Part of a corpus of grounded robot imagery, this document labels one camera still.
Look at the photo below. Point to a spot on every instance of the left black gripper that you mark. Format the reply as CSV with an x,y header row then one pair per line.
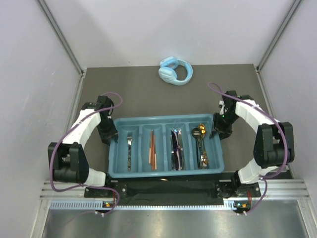
x,y
113,133

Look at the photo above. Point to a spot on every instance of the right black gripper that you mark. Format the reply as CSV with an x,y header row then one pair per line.
x,y
224,132

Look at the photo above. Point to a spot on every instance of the blue plastic cutlery tray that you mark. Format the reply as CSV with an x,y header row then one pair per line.
x,y
162,127

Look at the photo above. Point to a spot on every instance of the silver spoon patterned handle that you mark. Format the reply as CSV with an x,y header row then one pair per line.
x,y
204,162

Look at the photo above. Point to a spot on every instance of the black knife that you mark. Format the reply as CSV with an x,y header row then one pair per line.
x,y
173,166

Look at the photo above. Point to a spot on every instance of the light blue headphones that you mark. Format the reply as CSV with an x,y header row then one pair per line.
x,y
168,74

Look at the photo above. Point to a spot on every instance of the orange chopstick long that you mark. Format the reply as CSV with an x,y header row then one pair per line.
x,y
151,150

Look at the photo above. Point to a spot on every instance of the dark blue utensil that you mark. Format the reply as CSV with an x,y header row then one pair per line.
x,y
177,143

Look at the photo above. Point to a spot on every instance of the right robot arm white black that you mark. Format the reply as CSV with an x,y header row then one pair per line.
x,y
274,142

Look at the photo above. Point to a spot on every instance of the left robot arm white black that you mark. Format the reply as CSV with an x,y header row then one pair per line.
x,y
67,159

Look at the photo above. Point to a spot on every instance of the patterned fork in tray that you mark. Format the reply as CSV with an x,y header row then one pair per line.
x,y
129,142

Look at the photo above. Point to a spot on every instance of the pink knife in tray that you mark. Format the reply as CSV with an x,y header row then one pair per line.
x,y
180,142

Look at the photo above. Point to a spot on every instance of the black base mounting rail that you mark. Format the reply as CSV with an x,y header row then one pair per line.
x,y
209,189

